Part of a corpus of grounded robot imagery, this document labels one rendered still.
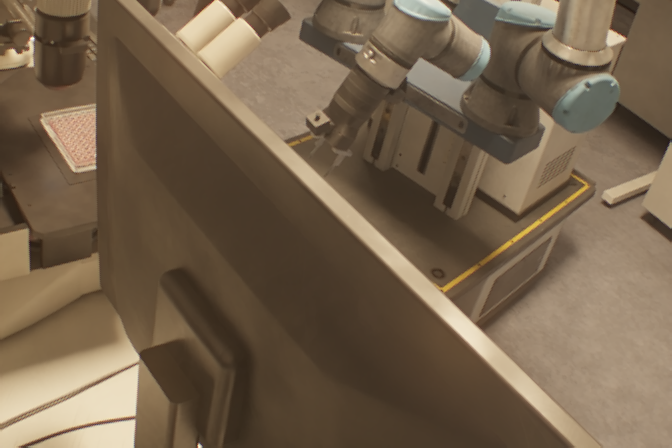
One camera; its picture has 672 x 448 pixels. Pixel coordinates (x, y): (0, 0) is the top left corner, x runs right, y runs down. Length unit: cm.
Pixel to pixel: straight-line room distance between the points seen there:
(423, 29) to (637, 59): 266
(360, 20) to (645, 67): 217
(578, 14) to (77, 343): 107
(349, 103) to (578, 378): 129
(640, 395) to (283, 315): 207
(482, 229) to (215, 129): 173
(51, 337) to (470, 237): 136
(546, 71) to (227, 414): 121
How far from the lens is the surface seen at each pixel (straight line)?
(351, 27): 203
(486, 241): 219
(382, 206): 218
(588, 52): 162
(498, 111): 181
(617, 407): 240
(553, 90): 164
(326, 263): 47
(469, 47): 146
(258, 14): 108
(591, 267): 287
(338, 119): 143
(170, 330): 58
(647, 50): 394
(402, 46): 138
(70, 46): 96
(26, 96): 115
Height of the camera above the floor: 153
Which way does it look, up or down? 33 degrees down
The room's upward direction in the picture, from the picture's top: 14 degrees clockwise
